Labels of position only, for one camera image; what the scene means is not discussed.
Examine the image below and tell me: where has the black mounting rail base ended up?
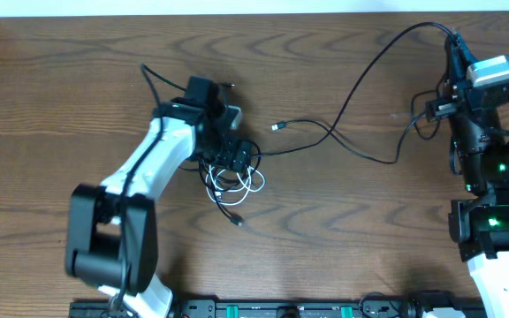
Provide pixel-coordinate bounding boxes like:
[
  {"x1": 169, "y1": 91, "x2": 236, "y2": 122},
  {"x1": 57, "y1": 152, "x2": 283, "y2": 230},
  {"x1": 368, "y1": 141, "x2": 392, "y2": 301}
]
[{"x1": 68, "y1": 289, "x2": 485, "y2": 318}]

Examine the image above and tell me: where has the white USB cable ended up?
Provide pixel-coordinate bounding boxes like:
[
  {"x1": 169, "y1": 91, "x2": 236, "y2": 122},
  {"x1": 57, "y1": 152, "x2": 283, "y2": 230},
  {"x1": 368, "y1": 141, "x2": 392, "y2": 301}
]
[{"x1": 205, "y1": 163, "x2": 267, "y2": 207}]

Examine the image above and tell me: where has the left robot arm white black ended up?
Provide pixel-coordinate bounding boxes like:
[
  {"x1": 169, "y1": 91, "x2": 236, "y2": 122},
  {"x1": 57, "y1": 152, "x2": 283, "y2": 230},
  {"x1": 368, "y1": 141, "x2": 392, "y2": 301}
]
[{"x1": 65, "y1": 77, "x2": 253, "y2": 317}]

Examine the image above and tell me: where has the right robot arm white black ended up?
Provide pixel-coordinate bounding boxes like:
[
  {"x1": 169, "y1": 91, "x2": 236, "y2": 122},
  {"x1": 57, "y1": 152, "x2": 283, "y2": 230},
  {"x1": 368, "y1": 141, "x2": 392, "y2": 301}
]
[{"x1": 425, "y1": 34, "x2": 509, "y2": 317}]

